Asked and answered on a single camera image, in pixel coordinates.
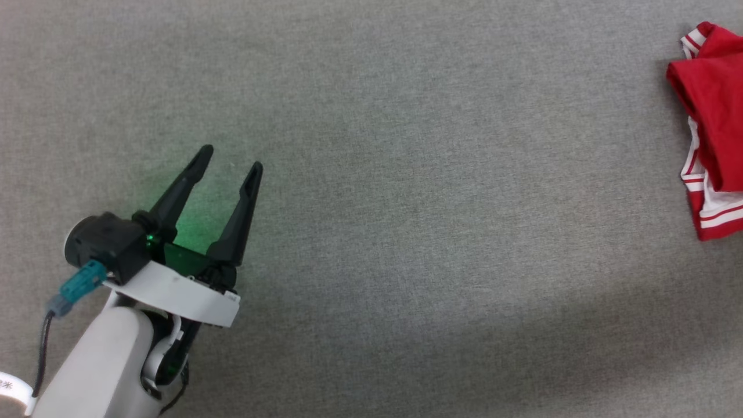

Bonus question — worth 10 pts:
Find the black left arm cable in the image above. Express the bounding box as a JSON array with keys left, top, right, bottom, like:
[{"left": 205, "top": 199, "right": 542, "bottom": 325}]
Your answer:
[{"left": 32, "top": 311, "right": 56, "bottom": 398}]

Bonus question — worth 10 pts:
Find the teal left camera connector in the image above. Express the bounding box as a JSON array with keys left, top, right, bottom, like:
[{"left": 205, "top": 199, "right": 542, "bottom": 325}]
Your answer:
[{"left": 48, "top": 260, "right": 108, "bottom": 317}]

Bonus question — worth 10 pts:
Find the red and white basketball jersey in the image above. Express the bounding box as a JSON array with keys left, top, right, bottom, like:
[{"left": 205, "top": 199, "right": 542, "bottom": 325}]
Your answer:
[{"left": 666, "top": 21, "right": 743, "bottom": 242}]

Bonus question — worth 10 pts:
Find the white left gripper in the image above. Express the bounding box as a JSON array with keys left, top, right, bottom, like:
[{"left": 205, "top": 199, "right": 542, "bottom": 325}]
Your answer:
[{"left": 104, "top": 145, "right": 264, "bottom": 329}]

